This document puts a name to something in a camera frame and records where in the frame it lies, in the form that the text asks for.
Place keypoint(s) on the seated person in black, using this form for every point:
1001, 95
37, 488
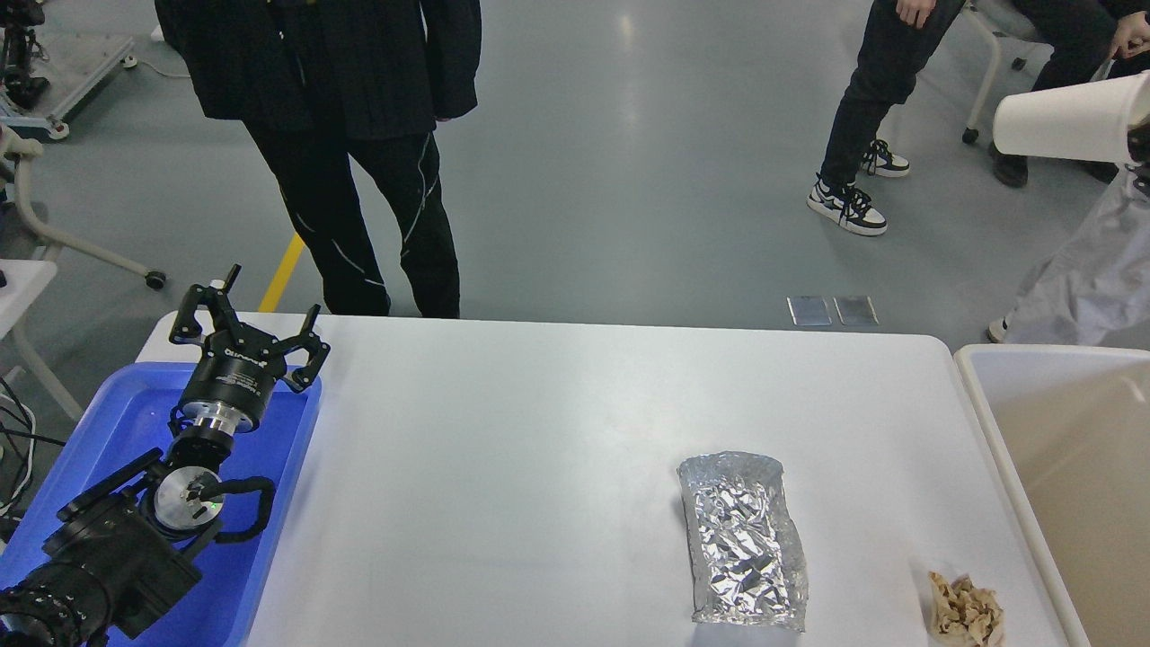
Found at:
1086, 34

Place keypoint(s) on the metal floor plate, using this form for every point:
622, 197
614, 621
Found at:
809, 311
856, 311

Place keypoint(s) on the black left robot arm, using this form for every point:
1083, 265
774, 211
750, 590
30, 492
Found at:
163, 512

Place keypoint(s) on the right metal floor plate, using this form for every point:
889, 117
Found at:
856, 311

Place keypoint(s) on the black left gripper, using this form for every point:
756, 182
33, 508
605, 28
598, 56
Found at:
230, 373

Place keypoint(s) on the person in black coat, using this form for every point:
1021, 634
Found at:
322, 85

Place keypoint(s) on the crumpled aluminium foil tray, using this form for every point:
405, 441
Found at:
745, 552

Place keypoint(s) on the left metal floor plate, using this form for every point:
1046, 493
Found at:
809, 311

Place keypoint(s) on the person in white trousers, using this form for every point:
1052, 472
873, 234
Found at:
1096, 283

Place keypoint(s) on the white office chair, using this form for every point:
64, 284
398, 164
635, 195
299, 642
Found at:
994, 21

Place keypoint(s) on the beige plastic bin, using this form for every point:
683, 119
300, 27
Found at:
1069, 431

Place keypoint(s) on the white side table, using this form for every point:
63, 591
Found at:
24, 282

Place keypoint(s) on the white paper cup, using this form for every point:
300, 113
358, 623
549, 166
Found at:
1091, 121

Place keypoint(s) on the person with black-white sneakers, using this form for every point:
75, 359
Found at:
899, 38

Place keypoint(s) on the grey wheeled equipment cart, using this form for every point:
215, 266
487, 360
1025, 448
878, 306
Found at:
47, 74

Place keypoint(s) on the crumpled brown paper napkin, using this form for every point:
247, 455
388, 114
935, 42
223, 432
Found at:
963, 614

